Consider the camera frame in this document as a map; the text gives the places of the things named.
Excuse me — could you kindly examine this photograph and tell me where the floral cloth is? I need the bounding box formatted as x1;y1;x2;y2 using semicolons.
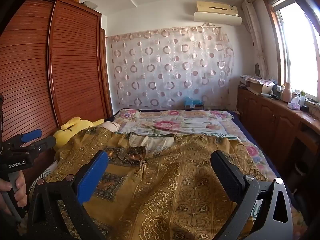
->
241;74;278;87

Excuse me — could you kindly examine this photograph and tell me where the brown slatted wooden wardrobe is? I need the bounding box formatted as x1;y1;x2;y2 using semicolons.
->
0;0;113;188

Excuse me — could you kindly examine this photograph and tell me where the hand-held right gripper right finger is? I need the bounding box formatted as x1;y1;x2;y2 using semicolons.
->
211;151;293;240

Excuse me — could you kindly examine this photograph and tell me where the person's left hand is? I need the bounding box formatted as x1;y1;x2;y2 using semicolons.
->
0;171;27;214

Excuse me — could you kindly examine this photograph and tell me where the beige wall air conditioner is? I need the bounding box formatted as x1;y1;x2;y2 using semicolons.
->
196;1;239;14

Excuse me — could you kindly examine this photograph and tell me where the pink thermos bottle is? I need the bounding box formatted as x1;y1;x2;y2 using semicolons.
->
281;82;292;102

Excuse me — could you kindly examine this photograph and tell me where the white gathered window curtain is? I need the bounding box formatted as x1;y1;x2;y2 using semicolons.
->
241;0;269;78

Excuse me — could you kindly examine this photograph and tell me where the floral bed blanket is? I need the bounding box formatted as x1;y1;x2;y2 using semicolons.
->
35;109;310;233

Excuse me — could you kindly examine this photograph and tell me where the cardboard box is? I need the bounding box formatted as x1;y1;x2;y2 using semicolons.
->
249;79;274;94

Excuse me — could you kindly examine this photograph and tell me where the wood-framed window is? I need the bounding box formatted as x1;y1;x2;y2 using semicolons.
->
265;0;320;98

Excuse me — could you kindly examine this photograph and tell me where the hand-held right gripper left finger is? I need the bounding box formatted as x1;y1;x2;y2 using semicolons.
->
27;150;109;240

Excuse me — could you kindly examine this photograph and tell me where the white tissue pack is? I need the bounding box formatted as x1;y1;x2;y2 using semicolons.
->
287;96;301;110

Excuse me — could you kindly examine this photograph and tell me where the blue plastic item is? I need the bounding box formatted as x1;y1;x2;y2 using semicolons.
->
184;96;203;109

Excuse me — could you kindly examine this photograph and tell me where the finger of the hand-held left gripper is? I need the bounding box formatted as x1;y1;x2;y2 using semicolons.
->
5;129;42;150
14;136;57;157

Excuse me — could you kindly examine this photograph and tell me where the sheer circle-patterned curtain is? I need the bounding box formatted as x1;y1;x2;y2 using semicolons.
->
106;24;235;110

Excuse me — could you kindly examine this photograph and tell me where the golden patterned shirt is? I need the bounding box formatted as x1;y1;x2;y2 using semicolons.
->
29;126;308;240

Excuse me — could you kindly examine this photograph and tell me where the yellow plush toy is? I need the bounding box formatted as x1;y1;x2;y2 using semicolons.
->
53;117;105;152

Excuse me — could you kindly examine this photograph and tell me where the pale pink pillow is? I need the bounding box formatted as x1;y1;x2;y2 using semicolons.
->
101;121;120;133

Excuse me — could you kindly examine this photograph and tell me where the brown wooden cabinet counter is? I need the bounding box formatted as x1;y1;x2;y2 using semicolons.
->
236;86;320;205

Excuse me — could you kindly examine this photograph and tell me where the golden brown patterned blanket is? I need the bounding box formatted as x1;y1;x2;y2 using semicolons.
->
107;108;298;205

